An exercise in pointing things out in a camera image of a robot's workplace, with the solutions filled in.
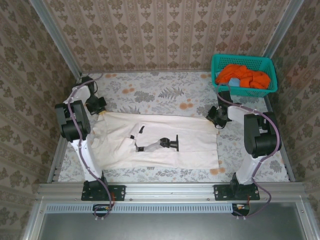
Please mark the white t-shirt with robot print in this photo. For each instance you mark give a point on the white t-shirt with robot print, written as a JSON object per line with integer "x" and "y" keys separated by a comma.
{"x": 190, "y": 135}

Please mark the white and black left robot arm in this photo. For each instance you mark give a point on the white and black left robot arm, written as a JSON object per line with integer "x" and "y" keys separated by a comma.
{"x": 85, "y": 125}

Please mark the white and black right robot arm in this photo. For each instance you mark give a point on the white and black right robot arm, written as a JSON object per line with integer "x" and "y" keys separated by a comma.
{"x": 255, "y": 140}

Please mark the teal plastic basket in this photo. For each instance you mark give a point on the teal plastic basket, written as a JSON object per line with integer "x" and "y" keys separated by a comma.
{"x": 250, "y": 93}

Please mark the light blue t-shirt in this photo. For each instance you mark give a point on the light blue t-shirt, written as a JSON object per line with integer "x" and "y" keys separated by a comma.
{"x": 235, "y": 82}

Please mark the orange t-shirt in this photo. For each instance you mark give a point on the orange t-shirt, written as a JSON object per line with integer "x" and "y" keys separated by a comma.
{"x": 252, "y": 78}

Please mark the floral table cover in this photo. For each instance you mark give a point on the floral table cover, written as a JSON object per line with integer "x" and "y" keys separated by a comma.
{"x": 162, "y": 87}

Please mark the grey metal panel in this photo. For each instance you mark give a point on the grey metal panel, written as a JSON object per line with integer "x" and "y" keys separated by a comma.
{"x": 162, "y": 227}

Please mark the aluminium frame side rail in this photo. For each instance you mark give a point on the aluminium frame side rail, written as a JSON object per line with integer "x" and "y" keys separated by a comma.
{"x": 56, "y": 162}
{"x": 289, "y": 172}

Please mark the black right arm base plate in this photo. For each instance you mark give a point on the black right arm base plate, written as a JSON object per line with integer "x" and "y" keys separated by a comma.
{"x": 221, "y": 193}

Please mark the aluminium frame post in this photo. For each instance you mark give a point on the aluminium frame post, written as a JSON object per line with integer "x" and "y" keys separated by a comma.
{"x": 55, "y": 37}
{"x": 285, "y": 25}

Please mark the aluminium frame cross rail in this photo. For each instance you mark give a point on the aluminium frame cross rail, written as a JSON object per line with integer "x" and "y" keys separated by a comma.
{"x": 170, "y": 191}

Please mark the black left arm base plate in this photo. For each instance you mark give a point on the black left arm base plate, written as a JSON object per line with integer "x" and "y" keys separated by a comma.
{"x": 117, "y": 192}

